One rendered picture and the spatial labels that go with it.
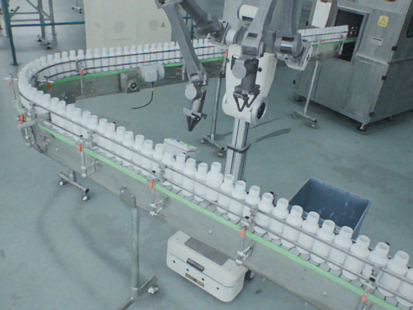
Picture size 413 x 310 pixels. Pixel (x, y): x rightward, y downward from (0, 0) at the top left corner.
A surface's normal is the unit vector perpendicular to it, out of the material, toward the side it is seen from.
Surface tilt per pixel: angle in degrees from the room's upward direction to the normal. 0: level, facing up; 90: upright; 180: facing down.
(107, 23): 90
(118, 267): 0
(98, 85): 90
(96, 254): 0
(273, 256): 90
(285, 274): 90
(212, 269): 31
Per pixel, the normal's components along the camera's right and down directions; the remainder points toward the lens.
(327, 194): -0.57, 0.37
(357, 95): -0.77, 0.26
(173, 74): 0.60, 0.46
